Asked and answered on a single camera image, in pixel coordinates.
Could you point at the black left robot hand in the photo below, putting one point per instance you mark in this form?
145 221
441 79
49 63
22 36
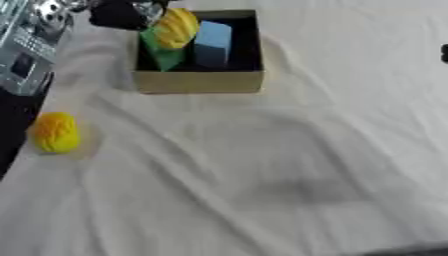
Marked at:
116 15

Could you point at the yellow and green toy corn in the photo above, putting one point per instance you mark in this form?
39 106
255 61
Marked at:
175 28

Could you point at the tan cardboard box black inside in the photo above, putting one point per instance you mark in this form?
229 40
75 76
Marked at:
198 80

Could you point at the blue block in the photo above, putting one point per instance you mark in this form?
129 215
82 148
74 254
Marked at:
212 41

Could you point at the yellow ridged toy fruit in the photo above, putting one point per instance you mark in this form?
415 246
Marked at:
55 132

